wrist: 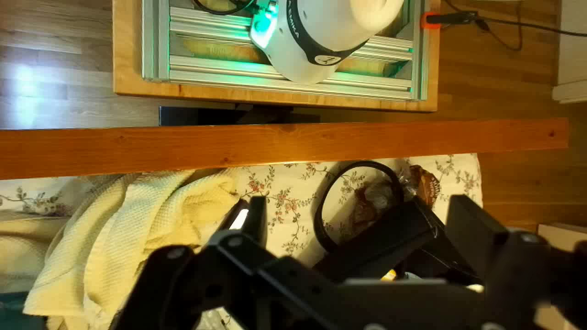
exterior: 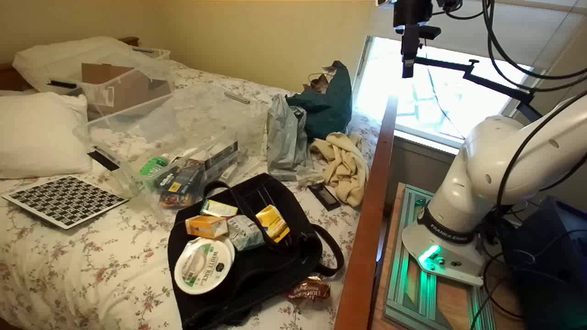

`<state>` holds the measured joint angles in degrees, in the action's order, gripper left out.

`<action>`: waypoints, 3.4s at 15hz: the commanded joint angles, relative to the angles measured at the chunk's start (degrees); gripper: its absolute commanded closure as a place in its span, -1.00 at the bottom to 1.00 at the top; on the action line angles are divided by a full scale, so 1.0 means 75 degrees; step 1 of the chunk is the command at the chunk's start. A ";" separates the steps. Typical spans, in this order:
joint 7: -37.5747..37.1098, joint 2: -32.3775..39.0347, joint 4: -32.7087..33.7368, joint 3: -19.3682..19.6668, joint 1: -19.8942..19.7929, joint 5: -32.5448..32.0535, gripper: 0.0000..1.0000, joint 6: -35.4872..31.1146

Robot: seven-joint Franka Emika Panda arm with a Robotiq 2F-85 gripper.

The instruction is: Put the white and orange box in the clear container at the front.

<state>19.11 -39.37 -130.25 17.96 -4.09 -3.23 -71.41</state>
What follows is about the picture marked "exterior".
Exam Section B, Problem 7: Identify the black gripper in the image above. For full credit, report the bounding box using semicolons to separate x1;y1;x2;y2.
393;0;440;79

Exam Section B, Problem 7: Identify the round white green lid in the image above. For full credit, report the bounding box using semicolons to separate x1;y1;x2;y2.
173;238;235;295

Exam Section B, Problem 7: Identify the white and orange box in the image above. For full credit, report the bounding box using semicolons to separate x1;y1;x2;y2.
185;214;228;238

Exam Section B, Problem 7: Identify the brown snack wrapper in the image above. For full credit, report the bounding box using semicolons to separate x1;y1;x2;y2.
286;277;330;304

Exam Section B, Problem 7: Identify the black remote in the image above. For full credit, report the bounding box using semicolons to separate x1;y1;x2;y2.
88;150;119;170

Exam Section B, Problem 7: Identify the window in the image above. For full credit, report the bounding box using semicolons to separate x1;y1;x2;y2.
356;37;517;148

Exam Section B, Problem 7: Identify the black bag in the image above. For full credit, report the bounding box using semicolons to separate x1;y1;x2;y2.
167;174;345;330

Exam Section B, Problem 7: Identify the cream towel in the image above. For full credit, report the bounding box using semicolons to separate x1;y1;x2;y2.
310;132;369;207

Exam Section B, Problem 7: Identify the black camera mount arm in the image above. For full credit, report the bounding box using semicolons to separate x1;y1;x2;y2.
415;55;547;121

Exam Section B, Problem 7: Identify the wooden bed footboard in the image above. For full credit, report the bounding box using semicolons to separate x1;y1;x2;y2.
334;97;398;330

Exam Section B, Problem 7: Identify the checkered calibration board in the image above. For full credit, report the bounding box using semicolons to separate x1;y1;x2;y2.
6;176;125;229

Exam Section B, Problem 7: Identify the clear bin with cardboard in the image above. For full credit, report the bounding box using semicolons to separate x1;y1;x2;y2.
11;35;176;121

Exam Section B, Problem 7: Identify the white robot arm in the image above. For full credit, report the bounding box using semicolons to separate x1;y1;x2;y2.
402;64;587;286

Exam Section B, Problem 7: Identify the white pillow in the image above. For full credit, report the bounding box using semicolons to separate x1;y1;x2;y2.
0;92;90;178

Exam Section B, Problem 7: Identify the grey plastic bag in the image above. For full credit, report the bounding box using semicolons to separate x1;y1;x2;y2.
266;95;308;170

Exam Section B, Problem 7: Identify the small green white box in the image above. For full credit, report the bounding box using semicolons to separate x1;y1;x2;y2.
202;200;239;218

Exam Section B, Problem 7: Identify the grey patterned packet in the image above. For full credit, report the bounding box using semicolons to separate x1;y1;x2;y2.
228;214;264;251

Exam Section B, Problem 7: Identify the black phone on bed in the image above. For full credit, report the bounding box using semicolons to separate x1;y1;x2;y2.
310;183;339;211

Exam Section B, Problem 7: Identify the clear plastic container front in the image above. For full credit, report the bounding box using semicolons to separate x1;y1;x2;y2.
88;84;275;209

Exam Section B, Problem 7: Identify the teal cloth bag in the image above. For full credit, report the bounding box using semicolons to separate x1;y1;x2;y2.
286;60;352;139

